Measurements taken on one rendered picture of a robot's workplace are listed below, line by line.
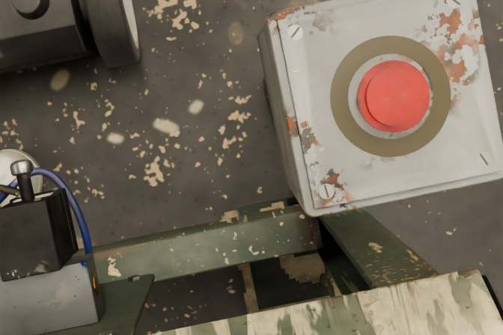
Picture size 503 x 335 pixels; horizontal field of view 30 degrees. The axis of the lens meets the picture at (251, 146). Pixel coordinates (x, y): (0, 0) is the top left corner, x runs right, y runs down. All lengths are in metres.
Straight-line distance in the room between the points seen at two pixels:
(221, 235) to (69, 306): 0.57
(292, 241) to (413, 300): 0.65
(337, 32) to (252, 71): 0.93
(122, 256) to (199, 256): 0.11
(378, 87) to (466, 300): 0.20
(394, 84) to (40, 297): 0.35
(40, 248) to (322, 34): 0.29
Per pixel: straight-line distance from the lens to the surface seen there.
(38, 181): 1.45
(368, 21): 0.53
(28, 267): 0.72
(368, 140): 0.53
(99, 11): 1.28
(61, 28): 1.27
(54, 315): 0.75
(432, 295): 0.66
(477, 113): 0.54
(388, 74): 0.52
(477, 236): 1.53
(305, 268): 1.47
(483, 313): 0.65
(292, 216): 1.29
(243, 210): 1.46
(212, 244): 1.29
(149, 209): 1.47
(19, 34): 1.28
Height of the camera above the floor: 1.46
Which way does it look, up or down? 86 degrees down
